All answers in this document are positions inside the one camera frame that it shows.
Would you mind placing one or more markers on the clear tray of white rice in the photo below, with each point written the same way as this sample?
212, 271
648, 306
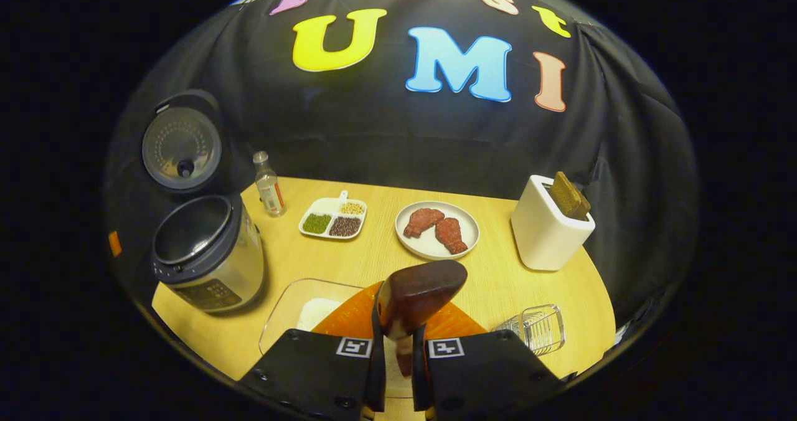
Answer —
314, 312

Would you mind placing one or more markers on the black backdrop cloth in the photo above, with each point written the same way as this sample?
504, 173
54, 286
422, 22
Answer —
386, 141

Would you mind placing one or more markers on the brown wooden spoon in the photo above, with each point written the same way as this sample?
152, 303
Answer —
420, 290

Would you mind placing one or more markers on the white divided dish of beans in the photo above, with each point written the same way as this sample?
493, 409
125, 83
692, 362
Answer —
324, 222

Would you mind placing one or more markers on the white toaster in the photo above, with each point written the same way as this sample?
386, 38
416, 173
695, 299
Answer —
548, 237

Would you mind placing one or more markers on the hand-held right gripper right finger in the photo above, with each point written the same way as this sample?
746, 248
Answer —
419, 371

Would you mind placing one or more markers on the round white plate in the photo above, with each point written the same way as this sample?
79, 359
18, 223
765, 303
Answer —
429, 246

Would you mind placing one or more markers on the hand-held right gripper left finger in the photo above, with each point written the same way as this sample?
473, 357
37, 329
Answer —
376, 371

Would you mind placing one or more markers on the brown chicken drumstick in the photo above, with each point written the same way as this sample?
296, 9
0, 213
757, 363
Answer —
422, 220
451, 234

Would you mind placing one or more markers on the brown bread slice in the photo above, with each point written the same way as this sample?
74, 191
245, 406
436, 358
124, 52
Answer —
570, 195

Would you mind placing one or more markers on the small clear glass bottle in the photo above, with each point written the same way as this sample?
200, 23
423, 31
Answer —
271, 190

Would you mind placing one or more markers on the dark grey rice cooker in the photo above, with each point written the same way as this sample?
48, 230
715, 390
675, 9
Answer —
208, 259

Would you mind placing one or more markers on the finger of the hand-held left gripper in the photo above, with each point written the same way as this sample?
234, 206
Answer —
114, 244

